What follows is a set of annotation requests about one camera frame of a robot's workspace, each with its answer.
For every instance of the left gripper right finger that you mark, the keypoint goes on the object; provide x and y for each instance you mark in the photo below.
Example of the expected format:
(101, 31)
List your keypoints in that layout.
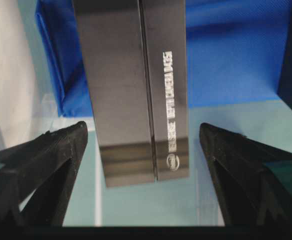
(253, 185)

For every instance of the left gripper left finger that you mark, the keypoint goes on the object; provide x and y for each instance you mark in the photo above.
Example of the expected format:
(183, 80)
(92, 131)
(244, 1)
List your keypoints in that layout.
(37, 179)

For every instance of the blue cloth liner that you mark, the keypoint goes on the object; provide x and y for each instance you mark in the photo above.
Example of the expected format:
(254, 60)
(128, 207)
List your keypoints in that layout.
(235, 50)

